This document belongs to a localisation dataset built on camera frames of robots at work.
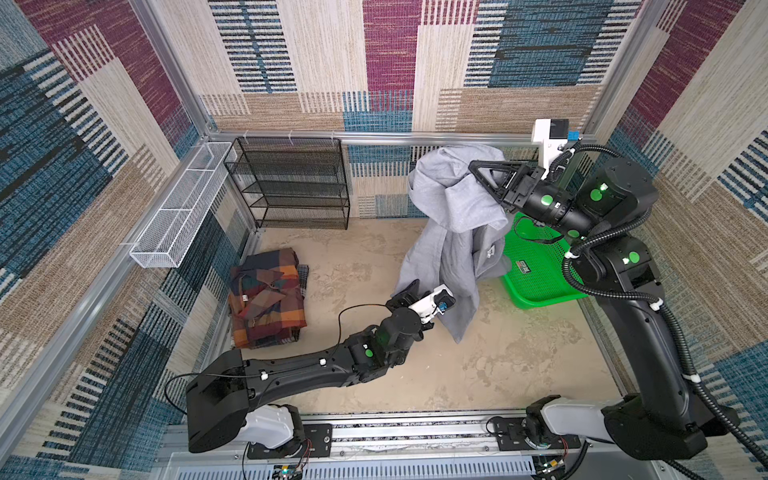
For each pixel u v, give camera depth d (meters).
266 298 0.89
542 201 0.43
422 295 0.63
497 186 0.47
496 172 0.49
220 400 0.41
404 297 0.63
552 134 0.44
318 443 0.73
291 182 1.11
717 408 0.38
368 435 0.75
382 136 0.94
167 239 0.70
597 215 0.39
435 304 0.60
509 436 0.73
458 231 0.49
